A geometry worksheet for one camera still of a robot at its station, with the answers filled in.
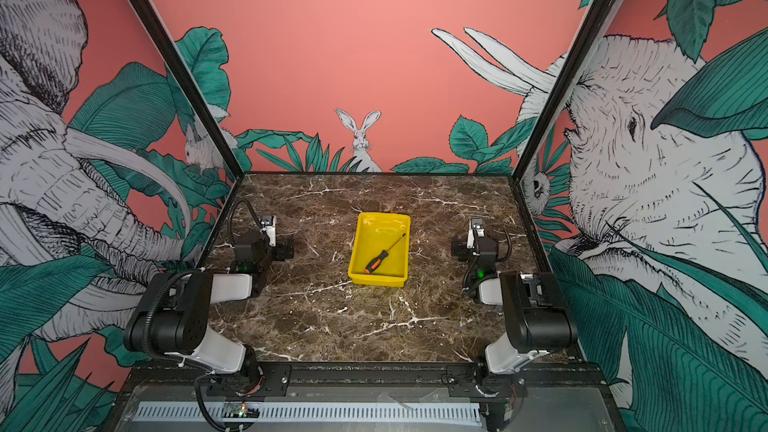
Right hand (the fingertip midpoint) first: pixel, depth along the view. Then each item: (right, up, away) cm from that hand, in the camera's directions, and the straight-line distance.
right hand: (470, 229), depth 94 cm
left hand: (-63, 0, 0) cm, 63 cm away
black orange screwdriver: (-30, -11, -1) cm, 32 cm away
